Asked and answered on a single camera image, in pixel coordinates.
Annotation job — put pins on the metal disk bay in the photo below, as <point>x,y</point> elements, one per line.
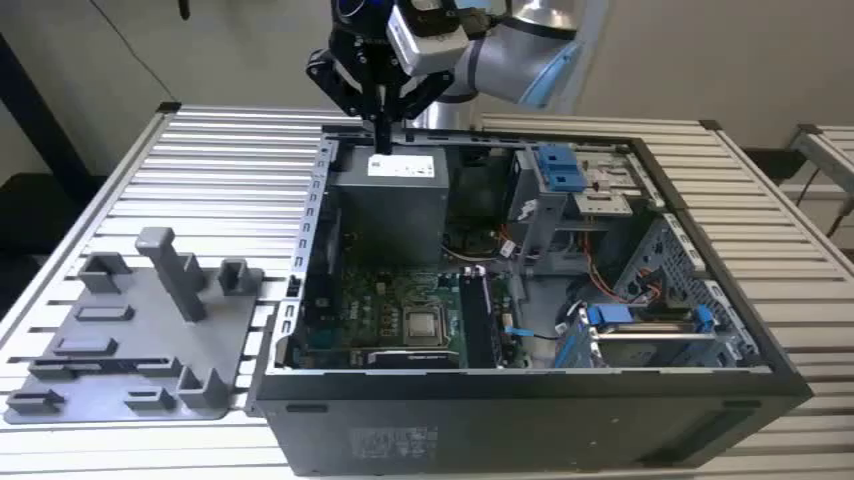
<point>647,337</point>

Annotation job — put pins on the black metal frame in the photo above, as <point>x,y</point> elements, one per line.
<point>40,115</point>

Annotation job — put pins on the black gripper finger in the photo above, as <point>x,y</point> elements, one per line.
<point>423,95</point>
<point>337,82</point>

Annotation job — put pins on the grey metal drive cage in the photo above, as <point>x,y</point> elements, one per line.
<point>543,215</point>

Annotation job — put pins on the large blue plastic clip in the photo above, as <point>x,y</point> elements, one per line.
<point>610,315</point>

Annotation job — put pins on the black graphics card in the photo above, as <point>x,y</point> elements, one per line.
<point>407,359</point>

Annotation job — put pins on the black hanging rod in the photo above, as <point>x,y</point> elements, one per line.
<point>183,9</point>

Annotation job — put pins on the small blue plastic clip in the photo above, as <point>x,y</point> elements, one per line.
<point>703,320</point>

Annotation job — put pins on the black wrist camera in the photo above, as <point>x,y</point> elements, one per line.
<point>441,12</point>

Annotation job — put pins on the green motherboard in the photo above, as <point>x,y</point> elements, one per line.
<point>374,310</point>

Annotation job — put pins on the slatted metal side table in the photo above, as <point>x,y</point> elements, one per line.
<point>821,145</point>

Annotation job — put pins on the grey power supply unit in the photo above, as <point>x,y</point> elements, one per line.
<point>390,220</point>

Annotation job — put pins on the grey plastic parts rack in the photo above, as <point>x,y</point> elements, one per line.
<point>154,320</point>

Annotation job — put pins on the black PC case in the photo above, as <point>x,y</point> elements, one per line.
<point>501,430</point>

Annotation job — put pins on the silver CPU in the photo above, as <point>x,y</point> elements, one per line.
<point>423,325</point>

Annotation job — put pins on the blue disk carrier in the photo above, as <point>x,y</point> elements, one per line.
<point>561,167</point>

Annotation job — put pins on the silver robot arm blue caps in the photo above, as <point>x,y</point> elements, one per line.
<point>514,65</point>

